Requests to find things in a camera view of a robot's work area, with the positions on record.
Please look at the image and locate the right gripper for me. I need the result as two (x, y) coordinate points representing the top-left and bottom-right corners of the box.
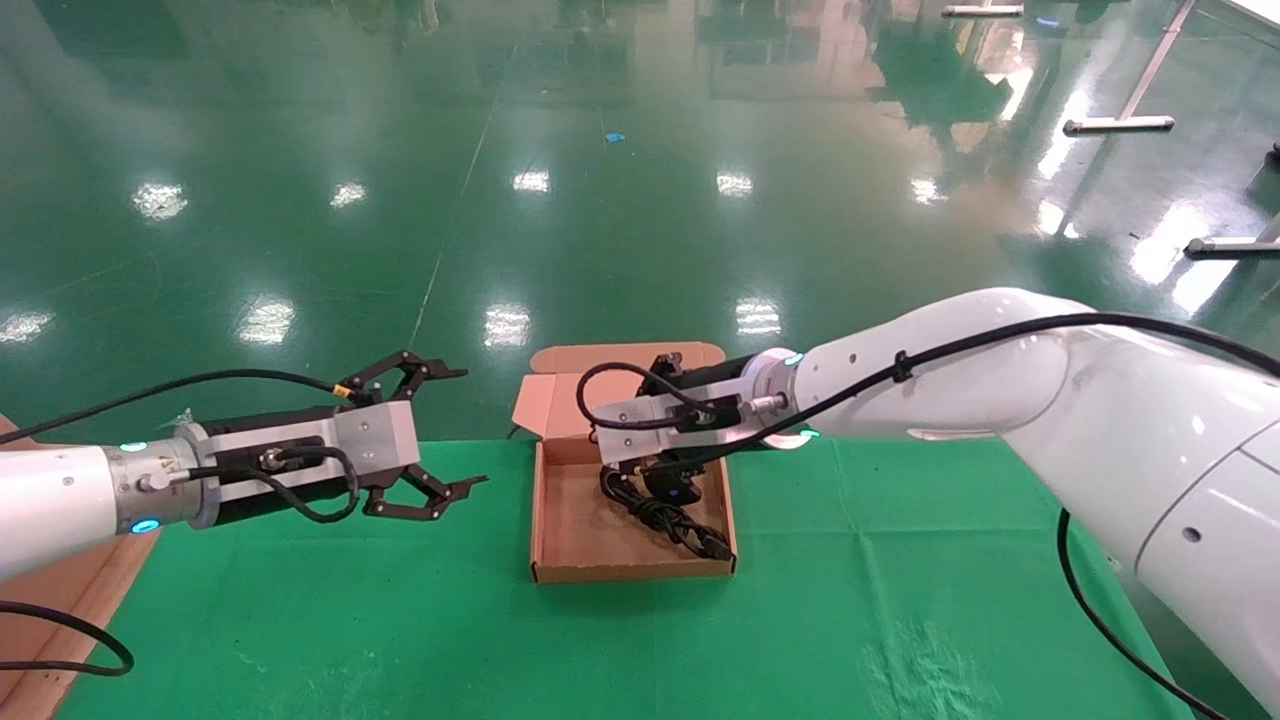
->
(590, 349), (769, 481)

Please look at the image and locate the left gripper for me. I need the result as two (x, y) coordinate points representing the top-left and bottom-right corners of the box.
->
(185, 350), (489, 528)

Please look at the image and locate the open flat cardboard box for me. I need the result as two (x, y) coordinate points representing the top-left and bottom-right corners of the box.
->
(510, 343), (739, 585)

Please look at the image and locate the tall brown cardboard box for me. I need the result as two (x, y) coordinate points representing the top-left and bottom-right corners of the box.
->
(0, 415), (121, 720)

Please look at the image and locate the clipped green table cloth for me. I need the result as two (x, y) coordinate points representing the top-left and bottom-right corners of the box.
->
(55, 437), (1196, 720)

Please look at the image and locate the flat brown board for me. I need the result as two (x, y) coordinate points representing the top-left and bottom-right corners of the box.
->
(60, 530), (163, 720)

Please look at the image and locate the white table with T legs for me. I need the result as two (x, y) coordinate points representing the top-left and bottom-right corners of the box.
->
(1060, 0), (1280, 257)

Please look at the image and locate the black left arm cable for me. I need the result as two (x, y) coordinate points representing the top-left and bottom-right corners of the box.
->
(0, 368), (361, 677)

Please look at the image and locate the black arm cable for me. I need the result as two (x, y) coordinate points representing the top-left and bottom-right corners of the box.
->
(575, 312), (1280, 720)
(0, 368), (361, 677)

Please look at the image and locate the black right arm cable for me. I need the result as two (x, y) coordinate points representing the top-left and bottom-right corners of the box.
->
(575, 312), (1280, 720)

